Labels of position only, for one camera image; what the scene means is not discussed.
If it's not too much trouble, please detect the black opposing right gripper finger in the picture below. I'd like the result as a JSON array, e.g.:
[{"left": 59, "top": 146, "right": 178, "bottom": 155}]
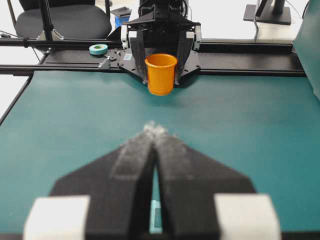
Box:
[
  {"left": 129, "top": 31, "right": 148, "bottom": 84},
  {"left": 174, "top": 31, "right": 195, "bottom": 85}
]

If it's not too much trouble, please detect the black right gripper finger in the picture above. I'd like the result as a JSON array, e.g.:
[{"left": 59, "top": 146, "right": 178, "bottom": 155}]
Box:
[
  {"left": 23, "top": 122, "right": 155, "bottom": 240},
  {"left": 153, "top": 127, "right": 282, "bottom": 240}
]

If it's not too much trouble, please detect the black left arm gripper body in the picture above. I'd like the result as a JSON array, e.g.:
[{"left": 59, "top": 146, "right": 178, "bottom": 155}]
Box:
[{"left": 120, "top": 11, "right": 202, "bottom": 50}]

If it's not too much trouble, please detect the orange plastic cup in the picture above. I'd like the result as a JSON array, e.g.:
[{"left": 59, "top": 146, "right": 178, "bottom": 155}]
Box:
[{"left": 145, "top": 53, "right": 178, "bottom": 96}]

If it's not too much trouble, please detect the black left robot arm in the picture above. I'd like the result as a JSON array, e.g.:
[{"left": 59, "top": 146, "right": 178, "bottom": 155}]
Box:
[{"left": 22, "top": 0, "right": 201, "bottom": 240}]

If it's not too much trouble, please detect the black octagonal mounting plate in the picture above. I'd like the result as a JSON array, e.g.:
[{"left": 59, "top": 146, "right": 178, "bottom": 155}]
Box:
[{"left": 119, "top": 47, "right": 201, "bottom": 85}]

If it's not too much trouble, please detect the blue box with black lid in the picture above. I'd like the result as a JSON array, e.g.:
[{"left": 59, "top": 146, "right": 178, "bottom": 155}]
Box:
[{"left": 110, "top": 6, "right": 132, "bottom": 28}]

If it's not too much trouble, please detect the teal tape roll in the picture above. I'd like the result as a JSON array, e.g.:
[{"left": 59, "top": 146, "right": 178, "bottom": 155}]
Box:
[{"left": 89, "top": 44, "right": 109, "bottom": 56}]

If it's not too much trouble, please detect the black office chair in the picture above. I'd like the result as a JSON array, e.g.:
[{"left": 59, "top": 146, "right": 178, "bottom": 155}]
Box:
[{"left": 14, "top": 0, "right": 112, "bottom": 39}]

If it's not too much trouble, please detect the black vertical pole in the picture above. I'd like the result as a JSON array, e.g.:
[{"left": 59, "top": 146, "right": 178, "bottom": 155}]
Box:
[{"left": 37, "top": 0, "right": 54, "bottom": 41}]

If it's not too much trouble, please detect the black monitor stand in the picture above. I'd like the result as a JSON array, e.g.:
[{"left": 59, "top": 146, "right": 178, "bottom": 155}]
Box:
[{"left": 243, "top": 0, "right": 292, "bottom": 26}]

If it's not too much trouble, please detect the teal panel at right edge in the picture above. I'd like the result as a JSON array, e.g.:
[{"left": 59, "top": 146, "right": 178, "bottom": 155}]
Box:
[{"left": 293, "top": 0, "right": 320, "bottom": 98}]

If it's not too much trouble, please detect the black aluminium rail frame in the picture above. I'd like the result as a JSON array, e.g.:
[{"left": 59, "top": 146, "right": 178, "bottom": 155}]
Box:
[{"left": 0, "top": 38, "right": 306, "bottom": 77}]

